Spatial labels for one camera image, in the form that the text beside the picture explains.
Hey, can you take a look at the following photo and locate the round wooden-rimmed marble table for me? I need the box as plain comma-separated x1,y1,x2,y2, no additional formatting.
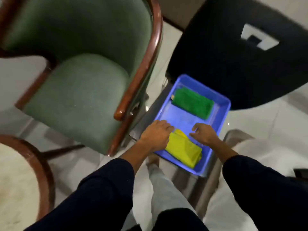
0,135,56,231

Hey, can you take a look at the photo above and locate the blue plastic tray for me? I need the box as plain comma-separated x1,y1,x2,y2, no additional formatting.
154,74,231,177

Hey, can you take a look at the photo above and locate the person's right hand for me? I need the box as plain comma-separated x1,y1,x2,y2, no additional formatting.
189,123,221,145

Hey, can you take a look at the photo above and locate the person's left forearm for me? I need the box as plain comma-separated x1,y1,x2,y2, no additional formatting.
24,140,154,231

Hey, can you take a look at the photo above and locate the person's left hand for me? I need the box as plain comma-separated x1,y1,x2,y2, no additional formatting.
140,120,175,152

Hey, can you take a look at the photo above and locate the green folded cloth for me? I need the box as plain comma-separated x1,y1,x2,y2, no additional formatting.
171,87,214,120

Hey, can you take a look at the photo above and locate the person's dark shirt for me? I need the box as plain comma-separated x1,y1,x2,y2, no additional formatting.
126,208,210,231

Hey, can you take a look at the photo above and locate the black plastic chair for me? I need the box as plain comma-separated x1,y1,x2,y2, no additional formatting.
167,0,308,110

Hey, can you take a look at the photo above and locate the yellow folded cloth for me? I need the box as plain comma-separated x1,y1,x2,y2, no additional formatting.
165,129,202,169

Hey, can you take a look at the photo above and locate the green upholstered wooden armchair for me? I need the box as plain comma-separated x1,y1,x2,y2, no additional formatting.
0,0,163,157

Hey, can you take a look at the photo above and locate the person's right forearm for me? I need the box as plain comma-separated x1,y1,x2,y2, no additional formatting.
211,139,308,231

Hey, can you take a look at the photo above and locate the person's grey trouser leg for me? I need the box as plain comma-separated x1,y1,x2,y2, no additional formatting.
146,154,198,225

